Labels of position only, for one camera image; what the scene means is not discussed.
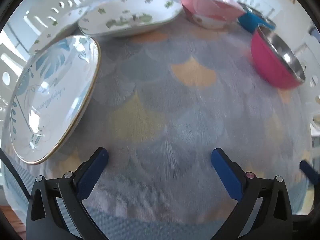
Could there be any pink steel bowl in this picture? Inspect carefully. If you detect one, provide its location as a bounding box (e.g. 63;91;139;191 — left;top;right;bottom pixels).
250;23;306;89

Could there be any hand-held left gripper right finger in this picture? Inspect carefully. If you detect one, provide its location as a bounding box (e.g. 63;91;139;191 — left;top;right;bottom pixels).
211;148;293;240

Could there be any blue leaf plate gold rim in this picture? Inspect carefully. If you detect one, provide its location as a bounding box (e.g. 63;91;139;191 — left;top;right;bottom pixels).
9;35;101;165

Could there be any black cable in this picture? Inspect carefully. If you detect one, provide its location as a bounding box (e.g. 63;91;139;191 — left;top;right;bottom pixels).
0;149;32;202

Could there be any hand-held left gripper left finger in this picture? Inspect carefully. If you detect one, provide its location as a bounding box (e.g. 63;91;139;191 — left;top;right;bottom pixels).
26;147;109;240

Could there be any pink ceramic bowl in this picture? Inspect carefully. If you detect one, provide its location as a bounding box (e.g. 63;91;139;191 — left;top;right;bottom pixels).
177;0;247;29

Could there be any white plastic chair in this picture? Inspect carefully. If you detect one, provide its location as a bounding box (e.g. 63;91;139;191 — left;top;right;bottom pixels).
24;0;84;30
0;42;30;105
294;29;320;133
236;0;277;18

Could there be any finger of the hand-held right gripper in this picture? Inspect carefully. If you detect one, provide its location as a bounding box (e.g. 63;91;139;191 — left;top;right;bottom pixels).
299;160;320;185

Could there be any blue steel bowl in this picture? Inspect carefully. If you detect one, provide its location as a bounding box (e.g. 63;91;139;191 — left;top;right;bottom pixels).
237;2;277;33

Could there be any fan pattern tablecloth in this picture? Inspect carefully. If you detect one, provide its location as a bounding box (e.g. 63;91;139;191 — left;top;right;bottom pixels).
0;17;316;230

